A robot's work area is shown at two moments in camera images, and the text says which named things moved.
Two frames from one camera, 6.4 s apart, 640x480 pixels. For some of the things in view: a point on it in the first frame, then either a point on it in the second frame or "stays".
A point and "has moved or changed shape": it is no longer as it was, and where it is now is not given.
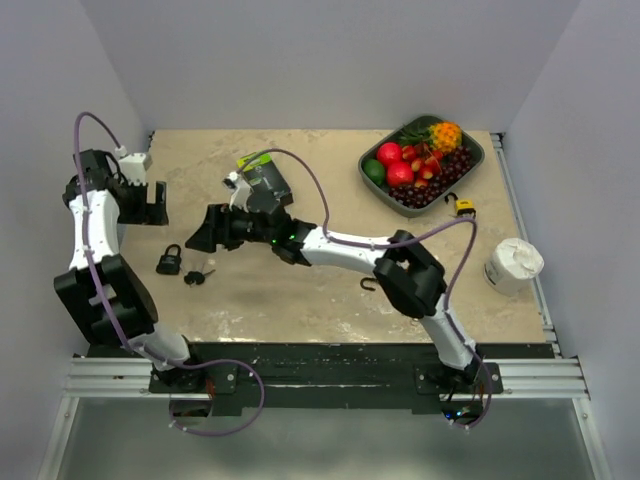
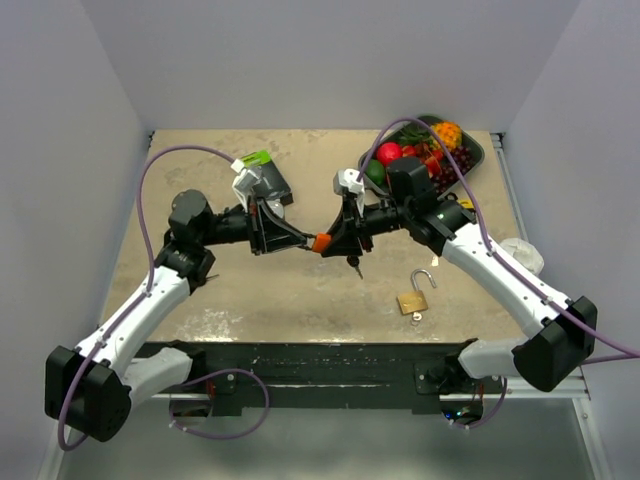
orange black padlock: (366, 287) has moved or changed shape
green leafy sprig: (418, 133) stays
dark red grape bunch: (453, 165) stays
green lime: (374, 170) stays
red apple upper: (389, 152) stays
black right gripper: (216, 230) → (350, 232)
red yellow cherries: (425, 162) stays
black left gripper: (148, 213) → (260, 218)
